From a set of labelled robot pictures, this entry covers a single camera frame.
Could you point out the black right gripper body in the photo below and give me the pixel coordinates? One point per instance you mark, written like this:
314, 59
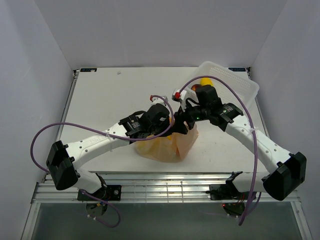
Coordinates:
196, 112

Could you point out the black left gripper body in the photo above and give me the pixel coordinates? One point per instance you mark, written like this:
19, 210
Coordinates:
156, 129

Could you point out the banana print plastic bag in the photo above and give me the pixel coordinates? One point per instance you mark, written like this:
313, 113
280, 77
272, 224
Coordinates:
170, 149

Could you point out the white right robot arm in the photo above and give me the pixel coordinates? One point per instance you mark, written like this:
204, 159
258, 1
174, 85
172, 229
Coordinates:
285, 170

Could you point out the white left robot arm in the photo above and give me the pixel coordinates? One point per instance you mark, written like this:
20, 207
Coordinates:
65, 161

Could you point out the dark red apple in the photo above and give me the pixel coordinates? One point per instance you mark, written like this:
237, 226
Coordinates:
196, 86

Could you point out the yellow lemon fruit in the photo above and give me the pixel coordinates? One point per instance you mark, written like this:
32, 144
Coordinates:
206, 81

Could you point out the white plastic basket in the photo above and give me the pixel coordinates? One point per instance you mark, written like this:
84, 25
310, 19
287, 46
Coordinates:
245, 88

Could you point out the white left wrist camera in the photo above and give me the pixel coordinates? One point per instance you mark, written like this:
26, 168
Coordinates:
162, 100

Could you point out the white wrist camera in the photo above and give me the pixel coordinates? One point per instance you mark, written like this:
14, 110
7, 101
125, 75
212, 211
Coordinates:
162, 100
182, 96

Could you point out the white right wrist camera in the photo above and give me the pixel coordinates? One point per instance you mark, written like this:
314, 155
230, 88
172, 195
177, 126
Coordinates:
182, 96

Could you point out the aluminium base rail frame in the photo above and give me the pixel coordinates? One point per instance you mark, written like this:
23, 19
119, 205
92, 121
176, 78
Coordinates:
186, 187

